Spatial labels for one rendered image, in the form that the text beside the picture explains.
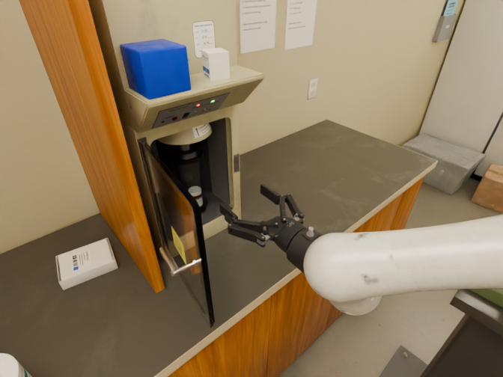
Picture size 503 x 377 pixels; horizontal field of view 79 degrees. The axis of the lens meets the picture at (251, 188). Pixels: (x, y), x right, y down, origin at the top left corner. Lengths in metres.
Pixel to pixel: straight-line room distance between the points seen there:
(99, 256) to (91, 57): 0.66
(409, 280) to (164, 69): 0.56
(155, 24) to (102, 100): 0.22
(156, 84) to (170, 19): 0.18
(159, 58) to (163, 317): 0.66
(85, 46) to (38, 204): 0.79
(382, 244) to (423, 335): 1.74
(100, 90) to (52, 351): 0.67
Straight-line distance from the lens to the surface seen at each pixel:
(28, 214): 1.32
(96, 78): 0.64
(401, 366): 2.03
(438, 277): 0.48
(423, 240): 0.48
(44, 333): 1.04
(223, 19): 0.86
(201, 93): 0.71
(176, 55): 0.67
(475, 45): 3.49
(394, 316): 2.20
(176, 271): 0.68
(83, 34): 0.63
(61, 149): 1.23
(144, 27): 0.76
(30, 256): 1.28
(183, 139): 0.90
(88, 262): 1.10
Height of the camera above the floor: 1.72
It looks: 36 degrees down
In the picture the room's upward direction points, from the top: straight up
